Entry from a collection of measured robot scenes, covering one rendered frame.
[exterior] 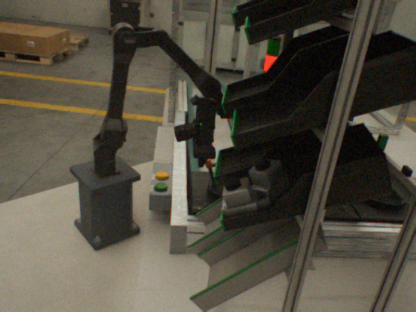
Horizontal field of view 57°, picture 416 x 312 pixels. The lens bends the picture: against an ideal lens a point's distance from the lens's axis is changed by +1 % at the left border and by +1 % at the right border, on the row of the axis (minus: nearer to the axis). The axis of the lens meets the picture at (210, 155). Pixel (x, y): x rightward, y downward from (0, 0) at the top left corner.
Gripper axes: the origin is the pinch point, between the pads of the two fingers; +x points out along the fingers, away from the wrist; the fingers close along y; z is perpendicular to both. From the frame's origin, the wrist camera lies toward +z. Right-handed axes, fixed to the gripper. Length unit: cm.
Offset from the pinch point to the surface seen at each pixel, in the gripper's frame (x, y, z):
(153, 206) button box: 17.1, 1.9, 13.6
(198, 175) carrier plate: 11.7, -9.0, -0.4
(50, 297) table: 23, 33, 36
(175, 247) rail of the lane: 20.2, 16.8, 6.3
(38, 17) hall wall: 99, -860, 336
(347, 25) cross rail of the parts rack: -46, 49, -13
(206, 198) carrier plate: 11.7, 4.6, -2.1
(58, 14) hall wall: 88, -853, 288
